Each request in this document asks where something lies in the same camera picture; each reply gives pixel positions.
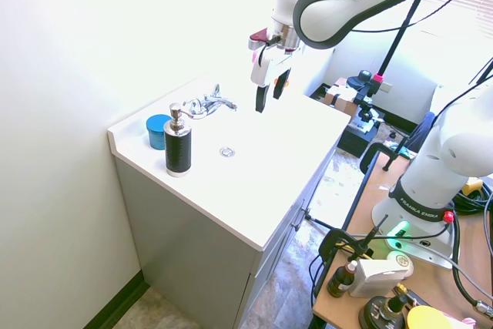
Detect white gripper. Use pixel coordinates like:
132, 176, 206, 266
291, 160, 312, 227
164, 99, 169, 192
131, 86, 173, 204
250, 45, 301, 115

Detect white sink countertop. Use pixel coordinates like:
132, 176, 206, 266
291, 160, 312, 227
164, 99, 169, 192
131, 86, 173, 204
106, 69, 352, 252

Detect cardboard box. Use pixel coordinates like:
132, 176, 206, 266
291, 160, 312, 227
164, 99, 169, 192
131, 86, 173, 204
324, 77, 360, 115

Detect black case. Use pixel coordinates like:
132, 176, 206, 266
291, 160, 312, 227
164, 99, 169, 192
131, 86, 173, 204
336, 119, 383, 159

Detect black chrome soap dispenser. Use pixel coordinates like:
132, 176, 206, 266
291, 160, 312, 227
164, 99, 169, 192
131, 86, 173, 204
163, 102, 194, 179

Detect black C-clamp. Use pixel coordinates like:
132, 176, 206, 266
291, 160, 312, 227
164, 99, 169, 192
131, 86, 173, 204
359, 143, 418, 176
318, 227, 375, 296

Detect blue round container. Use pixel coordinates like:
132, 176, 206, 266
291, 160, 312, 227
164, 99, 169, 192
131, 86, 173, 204
145, 113, 173, 151

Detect black thin metal rod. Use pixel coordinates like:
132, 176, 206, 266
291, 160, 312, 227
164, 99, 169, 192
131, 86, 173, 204
303, 208, 371, 247

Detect wooden table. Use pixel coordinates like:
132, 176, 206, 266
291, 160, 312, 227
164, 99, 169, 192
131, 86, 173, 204
310, 146, 493, 329

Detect dark blue cloth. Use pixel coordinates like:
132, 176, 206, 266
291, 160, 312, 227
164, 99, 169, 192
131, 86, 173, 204
407, 110, 437, 153

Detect grey vanity cabinet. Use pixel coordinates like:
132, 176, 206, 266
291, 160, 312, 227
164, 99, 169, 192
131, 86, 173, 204
113, 124, 346, 329

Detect dark brown small bottle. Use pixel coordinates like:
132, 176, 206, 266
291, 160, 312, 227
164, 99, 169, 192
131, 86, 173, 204
327, 260, 359, 299

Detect white window blinds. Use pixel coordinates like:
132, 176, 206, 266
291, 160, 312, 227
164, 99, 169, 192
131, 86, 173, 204
414, 0, 493, 89

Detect white device box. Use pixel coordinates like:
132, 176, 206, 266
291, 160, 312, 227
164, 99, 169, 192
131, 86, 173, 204
347, 250, 415, 300

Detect yellow plug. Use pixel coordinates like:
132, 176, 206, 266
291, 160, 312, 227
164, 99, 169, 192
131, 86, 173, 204
461, 176, 485, 197

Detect black round weight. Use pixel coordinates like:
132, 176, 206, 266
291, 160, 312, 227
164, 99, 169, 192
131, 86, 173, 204
357, 293, 410, 329

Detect yellow round lid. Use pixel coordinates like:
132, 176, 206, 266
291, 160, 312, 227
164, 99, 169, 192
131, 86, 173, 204
407, 304, 456, 329

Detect red silver wrist camera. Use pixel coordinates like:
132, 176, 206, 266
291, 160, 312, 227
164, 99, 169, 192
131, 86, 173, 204
247, 27, 280, 53

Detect chrome faucet lever handle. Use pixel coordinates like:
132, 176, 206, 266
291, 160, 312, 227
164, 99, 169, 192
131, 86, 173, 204
203, 83, 222, 102
179, 99, 203, 120

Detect metal cabinet door handle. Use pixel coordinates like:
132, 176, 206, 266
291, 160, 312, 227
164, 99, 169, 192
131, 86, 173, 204
291, 204, 306, 230

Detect black camera stand pink clamp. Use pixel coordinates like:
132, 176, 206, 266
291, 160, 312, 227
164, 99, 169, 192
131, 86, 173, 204
345, 0, 424, 129

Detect black coiled cable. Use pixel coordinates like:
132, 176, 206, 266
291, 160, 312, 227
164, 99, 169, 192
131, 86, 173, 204
449, 180, 493, 215

